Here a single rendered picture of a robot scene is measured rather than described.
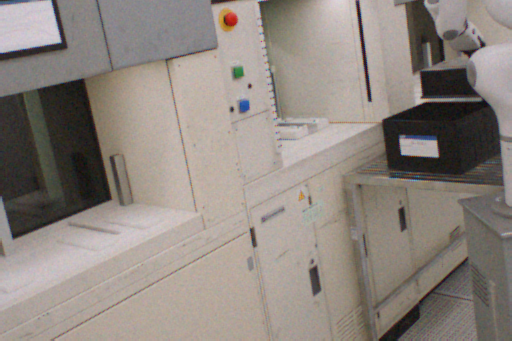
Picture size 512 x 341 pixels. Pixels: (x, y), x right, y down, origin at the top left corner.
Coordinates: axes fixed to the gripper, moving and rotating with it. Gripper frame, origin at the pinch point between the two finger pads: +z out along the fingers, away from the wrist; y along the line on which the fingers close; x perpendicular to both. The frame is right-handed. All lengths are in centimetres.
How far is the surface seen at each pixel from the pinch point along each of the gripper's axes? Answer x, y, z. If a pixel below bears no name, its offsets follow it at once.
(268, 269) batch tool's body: 96, 30, -26
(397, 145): 41.7, 11.8, -8.7
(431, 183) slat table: 54, -4, -8
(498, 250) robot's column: 78, -36, -24
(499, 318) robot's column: 90, -33, -8
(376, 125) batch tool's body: 27.0, 31.9, 3.4
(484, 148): 34.8, -11.0, 4.1
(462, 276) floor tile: 49, 34, 103
